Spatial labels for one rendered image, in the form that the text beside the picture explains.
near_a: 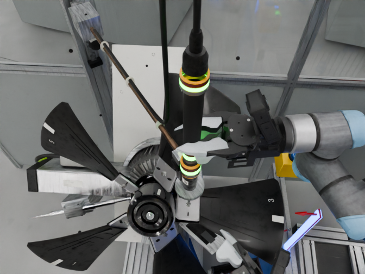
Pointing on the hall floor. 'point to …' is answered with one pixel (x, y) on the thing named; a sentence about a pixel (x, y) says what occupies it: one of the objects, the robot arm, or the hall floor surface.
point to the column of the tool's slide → (94, 76)
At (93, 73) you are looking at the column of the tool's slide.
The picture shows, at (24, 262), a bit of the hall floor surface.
